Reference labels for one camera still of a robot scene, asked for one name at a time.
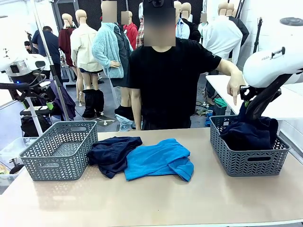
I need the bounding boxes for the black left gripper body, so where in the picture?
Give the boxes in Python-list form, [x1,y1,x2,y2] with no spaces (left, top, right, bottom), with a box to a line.
[10,74,56,101]

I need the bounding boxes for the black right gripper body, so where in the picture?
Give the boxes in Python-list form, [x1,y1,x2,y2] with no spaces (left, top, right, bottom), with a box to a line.
[239,84,258,102]

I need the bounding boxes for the navy garment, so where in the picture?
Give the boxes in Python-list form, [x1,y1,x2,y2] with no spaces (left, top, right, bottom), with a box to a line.
[87,136,143,179]
[219,101,279,152]

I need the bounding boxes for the bright blue garment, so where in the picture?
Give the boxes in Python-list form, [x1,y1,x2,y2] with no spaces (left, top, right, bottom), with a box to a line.
[124,138,194,183]

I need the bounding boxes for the person's right forearm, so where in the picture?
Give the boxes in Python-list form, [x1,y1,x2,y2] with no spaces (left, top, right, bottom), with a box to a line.
[131,88,143,131]

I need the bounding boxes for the person's left forearm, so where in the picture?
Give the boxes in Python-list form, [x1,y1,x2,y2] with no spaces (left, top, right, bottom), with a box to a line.
[216,58,244,82]

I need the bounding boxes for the person's left hand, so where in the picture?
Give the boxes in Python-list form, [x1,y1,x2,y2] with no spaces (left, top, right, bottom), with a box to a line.
[226,70,247,106]

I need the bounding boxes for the black stool with papers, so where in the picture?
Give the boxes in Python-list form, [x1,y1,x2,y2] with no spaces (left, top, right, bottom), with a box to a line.
[20,105,51,116]

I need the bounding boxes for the silver metal pole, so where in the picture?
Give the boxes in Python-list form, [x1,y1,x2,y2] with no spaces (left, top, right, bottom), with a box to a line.
[30,0,71,121]

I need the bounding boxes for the dark purple cloth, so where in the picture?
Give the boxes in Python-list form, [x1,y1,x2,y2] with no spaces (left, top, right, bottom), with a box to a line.
[51,80,77,121]

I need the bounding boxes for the white table with round leg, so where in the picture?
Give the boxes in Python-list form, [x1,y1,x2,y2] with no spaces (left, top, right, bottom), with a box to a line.
[0,81,52,137]

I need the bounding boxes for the black bag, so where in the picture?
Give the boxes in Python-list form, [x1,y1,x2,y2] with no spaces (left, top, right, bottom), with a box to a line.
[20,114,52,138]

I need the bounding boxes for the green cloth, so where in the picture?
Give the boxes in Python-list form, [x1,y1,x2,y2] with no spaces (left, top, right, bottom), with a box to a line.
[214,97,228,109]

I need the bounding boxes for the large white table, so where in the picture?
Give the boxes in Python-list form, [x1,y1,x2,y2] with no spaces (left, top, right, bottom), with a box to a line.
[205,74,303,142]

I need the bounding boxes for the seated person with dark hair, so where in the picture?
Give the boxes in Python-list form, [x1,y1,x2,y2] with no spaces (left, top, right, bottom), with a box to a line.
[23,40,40,54]

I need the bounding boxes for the standing person in navy shirt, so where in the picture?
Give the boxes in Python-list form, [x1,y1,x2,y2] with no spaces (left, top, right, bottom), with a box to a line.
[32,25,62,80]

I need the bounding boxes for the clear plastic storage bin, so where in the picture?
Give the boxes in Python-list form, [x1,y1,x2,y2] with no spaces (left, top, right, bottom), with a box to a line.
[0,137,38,187]

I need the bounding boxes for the black stand with clamp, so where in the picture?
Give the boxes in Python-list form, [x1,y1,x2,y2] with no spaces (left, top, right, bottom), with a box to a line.
[25,30,36,54]

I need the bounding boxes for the black tripod stand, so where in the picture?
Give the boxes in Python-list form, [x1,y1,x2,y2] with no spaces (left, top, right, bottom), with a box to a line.
[252,17,264,54]

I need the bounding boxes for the mannequin in maroon dress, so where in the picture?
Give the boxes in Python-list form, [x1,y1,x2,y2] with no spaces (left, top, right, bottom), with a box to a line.
[58,13,77,68]

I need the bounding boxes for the mannequin in white shirt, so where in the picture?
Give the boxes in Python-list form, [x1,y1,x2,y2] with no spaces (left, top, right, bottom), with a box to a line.
[202,2,244,71]

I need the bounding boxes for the grey woven plastic basket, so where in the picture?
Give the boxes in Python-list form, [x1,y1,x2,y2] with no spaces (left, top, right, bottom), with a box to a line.
[18,120,99,182]
[209,114,292,177]

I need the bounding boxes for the mannequin in black coat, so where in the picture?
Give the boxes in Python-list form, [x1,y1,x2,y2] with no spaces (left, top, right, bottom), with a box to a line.
[226,2,250,48]

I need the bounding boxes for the mannequin in cream jacket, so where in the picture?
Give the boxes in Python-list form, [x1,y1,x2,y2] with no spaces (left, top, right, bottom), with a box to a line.
[70,9,105,119]

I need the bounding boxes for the light denim trousers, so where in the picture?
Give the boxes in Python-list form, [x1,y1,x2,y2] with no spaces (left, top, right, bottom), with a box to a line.
[115,114,137,132]

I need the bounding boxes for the mannequin in teal fleece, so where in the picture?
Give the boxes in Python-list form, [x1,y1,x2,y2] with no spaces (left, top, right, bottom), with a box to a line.
[91,1,134,130]

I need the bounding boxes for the small mannequin in white top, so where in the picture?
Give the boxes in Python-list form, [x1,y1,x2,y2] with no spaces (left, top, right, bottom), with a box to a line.
[197,13,209,36]

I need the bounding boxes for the mannequin in black jacket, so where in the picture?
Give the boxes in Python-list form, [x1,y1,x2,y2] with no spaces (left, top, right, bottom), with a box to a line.
[181,2,202,43]

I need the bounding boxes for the person in black t-shirt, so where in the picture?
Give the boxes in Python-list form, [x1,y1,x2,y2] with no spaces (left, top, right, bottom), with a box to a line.
[126,0,247,131]

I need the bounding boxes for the mannequin in light blue shirt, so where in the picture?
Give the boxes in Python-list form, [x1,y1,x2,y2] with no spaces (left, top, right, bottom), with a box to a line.
[174,1,190,40]

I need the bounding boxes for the mannequin in red jacket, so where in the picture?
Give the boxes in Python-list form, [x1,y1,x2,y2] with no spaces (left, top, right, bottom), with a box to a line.
[122,10,139,51]

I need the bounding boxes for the black cap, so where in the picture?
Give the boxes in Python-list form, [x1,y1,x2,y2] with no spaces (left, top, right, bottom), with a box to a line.
[143,0,176,9]

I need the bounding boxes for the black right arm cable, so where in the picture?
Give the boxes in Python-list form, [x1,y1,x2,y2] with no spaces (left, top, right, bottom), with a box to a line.
[245,73,294,122]

